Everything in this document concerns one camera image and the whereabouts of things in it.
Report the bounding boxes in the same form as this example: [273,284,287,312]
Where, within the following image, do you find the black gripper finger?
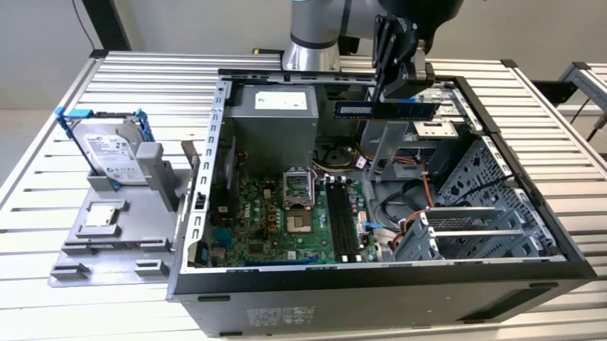
[373,14,422,119]

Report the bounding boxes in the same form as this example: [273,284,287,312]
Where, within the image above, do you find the RAM stick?
[334,100,438,121]

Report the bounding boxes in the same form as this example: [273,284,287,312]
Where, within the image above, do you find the grey metal drive cage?
[361,82,475,180]

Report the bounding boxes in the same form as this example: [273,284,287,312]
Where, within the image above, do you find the round black speaker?
[330,145,357,166]

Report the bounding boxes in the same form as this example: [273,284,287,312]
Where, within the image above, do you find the grey power supply unit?
[225,84,321,173]

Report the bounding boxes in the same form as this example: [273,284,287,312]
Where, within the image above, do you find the metal socket cover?
[282,170,318,210]

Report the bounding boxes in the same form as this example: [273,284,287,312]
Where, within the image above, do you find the metal side table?
[559,62,607,118]

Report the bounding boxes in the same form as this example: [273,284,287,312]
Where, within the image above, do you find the CPU socket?
[283,208,318,234]

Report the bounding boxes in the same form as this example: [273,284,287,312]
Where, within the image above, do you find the metal disk bay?
[393,205,559,262]

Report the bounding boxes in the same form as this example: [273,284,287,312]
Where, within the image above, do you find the green motherboard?
[206,175,383,268]

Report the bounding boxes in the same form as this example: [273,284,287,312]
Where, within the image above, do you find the blue expansion slot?
[245,257,321,267]

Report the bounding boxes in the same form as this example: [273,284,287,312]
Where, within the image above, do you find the hard disk in blue carrier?
[54,107,156,189]

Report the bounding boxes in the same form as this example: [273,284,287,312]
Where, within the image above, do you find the grey plastic parts rack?
[47,141,201,291]

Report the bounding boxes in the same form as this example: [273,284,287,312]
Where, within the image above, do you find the black open PC case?
[166,67,598,337]

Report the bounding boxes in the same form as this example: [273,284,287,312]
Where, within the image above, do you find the silver CPU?
[84,205,118,227]

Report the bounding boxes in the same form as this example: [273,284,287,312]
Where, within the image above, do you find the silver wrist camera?
[407,62,437,89]

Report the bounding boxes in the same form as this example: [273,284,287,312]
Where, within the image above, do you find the power supply wire bundle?
[313,140,374,177]

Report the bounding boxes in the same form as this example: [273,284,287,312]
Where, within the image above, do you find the black table bracket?
[530,80,578,104]

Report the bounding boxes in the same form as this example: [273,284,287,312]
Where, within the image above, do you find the orange black wire bundle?
[391,156,435,251]

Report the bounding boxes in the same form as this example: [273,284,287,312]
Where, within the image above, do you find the black frame post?
[83,0,134,51]

